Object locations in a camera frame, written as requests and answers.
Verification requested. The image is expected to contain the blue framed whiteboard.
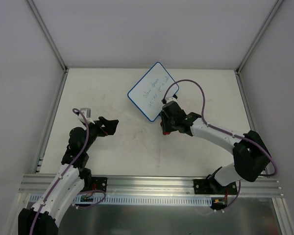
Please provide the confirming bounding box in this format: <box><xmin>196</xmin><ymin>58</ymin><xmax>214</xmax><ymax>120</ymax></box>
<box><xmin>127</xmin><ymin>62</ymin><xmax>179</xmax><ymax>122</ymax></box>

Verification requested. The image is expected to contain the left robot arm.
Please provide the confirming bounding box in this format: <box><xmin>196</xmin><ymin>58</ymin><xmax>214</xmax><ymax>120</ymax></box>
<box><xmin>18</xmin><ymin>117</ymin><xmax>119</xmax><ymax>235</ymax></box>

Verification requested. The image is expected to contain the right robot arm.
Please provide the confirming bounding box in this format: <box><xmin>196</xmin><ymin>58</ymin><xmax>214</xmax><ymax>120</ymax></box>
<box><xmin>160</xmin><ymin>100</ymin><xmax>270</xmax><ymax>194</ymax></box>

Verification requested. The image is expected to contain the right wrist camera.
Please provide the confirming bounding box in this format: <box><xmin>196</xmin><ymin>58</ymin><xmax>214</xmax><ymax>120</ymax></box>
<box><xmin>161</xmin><ymin>96</ymin><xmax>177</xmax><ymax>105</ymax></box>

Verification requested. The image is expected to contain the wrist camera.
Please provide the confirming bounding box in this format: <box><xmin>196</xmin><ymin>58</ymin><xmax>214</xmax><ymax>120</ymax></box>
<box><xmin>161</xmin><ymin>96</ymin><xmax>177</xmax><ymax>105</ymax></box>
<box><xmin>78</xmin><ymin>108</ymin><xmax>94</xmax><ymax>124</ymax></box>

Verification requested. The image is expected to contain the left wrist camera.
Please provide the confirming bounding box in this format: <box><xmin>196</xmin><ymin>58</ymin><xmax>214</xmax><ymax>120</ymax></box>
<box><xmin>78</xmin><ymin>108</ymin><xmax>94</xmax><ymax>124</ymax></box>

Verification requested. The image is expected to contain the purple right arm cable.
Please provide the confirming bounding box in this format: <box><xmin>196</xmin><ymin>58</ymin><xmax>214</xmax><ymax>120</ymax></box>
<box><xmin>163</xmin><ymin>79</ymin><xmax>278</xmax><ymax>213</ymax></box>

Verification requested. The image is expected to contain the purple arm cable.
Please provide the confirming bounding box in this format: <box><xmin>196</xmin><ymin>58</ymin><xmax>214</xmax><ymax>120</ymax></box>
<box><xmin>163</xmin><ymin>79</ymin><xmax>278</xmax><ymax>213</ymax></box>
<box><xmin>29</xmin><ymin>107</ymin><xmax>107</xmax><ymax>235</ymax></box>

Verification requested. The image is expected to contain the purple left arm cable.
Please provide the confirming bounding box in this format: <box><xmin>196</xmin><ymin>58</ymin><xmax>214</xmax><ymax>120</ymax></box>
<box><xmin>29</xmin><ymin>107</ymin><xmax>107</xmax><ymax>235</ymax></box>

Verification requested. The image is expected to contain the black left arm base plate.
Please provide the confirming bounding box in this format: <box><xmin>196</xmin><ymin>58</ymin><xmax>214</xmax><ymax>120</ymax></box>
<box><xmin>91</xmin><ymin>176</ymin><xmax>108</xmax><ymax>192</ymax></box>

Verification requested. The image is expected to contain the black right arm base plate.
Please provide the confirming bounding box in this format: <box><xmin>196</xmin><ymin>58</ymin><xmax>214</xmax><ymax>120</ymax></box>
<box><xmin>193</xmin><ymin>179</ymin><xmax>238</xmax><ymax>195</ymax></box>

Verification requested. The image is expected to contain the white slotted cable duct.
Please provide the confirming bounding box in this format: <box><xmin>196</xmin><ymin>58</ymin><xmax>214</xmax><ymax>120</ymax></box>
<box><xmin>28</xmin><ymin>194</ymin><xmax>213</xmax><ymax>207</ymax></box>

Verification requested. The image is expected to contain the aluminium mounting rail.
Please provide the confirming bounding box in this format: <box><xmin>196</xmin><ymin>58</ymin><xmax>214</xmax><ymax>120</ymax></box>
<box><xmin>18</xmin><ymin>174</ymin><xmax>284</xmax><ymax>198</ymax></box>

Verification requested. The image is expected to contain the left aluminium frame post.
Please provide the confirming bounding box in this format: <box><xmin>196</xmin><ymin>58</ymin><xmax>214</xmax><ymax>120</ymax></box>
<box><xmin>26</xmin><ymin>0</ymin><xmax>69</xmax><ymax>73</ymax></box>

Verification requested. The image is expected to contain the aluminium frame post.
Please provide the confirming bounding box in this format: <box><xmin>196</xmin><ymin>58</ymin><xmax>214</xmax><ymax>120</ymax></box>
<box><xmin>26</xmin><ymin>0</ymin><xmax>69</xmax><ymax>73</ymax></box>
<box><xmin>236</xmin><ymin>0</ymin><xmax>284</xmax><ymax>75</ymax></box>

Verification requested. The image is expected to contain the right aluminium frame post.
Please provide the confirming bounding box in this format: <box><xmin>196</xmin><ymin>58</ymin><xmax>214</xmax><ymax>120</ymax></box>
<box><xmin>236</xmin><ymin>0</ymin><xmax>284</xmax><ymax>75</ymax></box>

